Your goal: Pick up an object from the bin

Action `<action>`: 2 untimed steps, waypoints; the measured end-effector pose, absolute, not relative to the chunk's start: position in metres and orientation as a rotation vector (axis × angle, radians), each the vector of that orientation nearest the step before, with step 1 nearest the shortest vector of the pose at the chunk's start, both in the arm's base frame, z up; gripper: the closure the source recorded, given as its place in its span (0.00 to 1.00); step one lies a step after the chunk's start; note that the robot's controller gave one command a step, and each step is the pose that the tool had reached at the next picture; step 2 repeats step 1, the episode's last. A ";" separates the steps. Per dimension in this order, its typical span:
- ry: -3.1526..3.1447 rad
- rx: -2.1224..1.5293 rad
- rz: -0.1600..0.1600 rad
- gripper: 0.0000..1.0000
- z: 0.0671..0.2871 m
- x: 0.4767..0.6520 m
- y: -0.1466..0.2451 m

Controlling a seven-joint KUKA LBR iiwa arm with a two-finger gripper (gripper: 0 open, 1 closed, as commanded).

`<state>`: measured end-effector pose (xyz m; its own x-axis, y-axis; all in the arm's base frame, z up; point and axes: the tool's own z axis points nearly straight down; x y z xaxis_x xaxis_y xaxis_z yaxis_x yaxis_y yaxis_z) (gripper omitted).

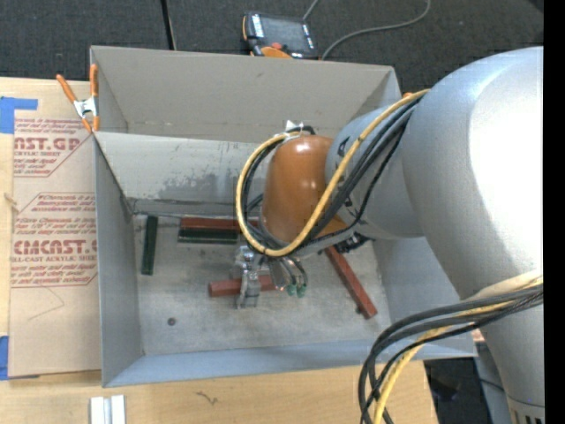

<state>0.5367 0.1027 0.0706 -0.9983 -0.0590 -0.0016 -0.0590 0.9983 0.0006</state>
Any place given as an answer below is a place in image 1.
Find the dark green flat block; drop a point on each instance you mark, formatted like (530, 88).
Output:
(207, 235)
(149, 247)

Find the grey metal bin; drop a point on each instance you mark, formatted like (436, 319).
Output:
(212, 325)

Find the black cylinder on white bracket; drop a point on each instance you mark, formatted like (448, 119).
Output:
(353, 242)

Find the red-brown flat block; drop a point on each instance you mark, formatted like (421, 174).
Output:
(224, 287)
(353, 285)
(207, 223)

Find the brown cardboard board red print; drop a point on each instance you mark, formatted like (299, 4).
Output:
(53, 307)

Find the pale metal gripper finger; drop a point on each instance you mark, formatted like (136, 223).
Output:
(253, 292)
(242, 293)

